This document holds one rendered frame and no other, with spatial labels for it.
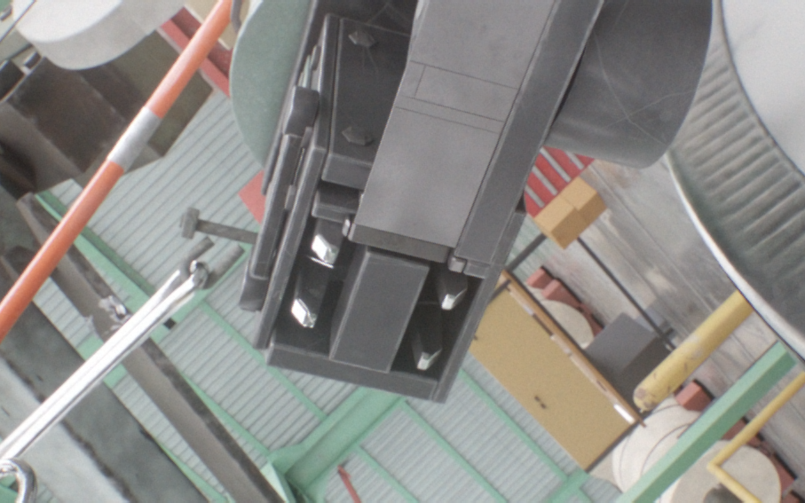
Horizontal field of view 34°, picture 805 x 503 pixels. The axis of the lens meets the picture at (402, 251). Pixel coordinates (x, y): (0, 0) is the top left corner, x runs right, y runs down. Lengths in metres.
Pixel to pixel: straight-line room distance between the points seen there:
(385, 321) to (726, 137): 0.18
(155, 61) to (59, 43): 0.28
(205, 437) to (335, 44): 0.76
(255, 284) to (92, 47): 0.69
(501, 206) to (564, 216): 8.98
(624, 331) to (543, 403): 1.07
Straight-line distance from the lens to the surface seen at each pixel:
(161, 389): 1.25
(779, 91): 0.59
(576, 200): 9.50
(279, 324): 0.52
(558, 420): 10.81
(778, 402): 5.39
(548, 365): 10.59
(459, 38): 0.42
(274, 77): 0.60
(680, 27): 0.45
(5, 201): 1.24
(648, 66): 0.45
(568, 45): 0.42
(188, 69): 0.77
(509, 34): 0.42
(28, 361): 1.25
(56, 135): 1.29
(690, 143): 0.59
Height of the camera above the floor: 1.45
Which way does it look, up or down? 1 degrees down
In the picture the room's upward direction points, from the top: 134 degrees counter-clockwise
